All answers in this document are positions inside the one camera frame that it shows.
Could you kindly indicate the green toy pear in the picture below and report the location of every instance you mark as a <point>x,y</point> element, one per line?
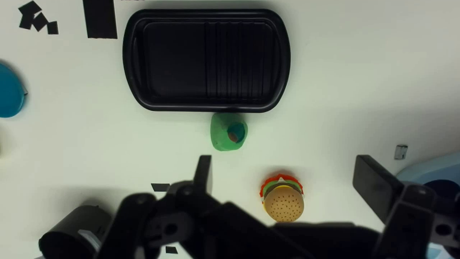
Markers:
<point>225,133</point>

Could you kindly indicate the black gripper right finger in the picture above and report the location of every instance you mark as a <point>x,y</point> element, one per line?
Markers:
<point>412,215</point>

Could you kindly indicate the teal toy pot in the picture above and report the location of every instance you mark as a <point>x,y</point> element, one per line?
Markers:
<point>10,90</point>

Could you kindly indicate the small grey tape piece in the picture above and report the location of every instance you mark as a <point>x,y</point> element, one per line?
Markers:
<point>402,151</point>

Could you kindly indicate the black ribbed plastic tray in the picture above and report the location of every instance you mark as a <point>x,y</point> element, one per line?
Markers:
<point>206,59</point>

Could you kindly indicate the small black tape mark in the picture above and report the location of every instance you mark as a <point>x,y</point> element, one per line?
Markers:
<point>172,249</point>
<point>160,187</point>

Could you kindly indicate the light blue toy coffeemaker oven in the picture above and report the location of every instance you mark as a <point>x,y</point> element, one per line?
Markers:
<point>434,172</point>

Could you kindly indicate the small black tape square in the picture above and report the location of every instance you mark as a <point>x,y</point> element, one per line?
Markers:
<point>41,21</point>
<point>53,27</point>
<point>30,7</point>
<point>25,20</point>

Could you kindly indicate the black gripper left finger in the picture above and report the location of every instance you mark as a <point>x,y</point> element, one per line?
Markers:
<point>159,220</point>

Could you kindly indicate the toy hamburger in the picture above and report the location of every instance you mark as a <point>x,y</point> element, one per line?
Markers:
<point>284,201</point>

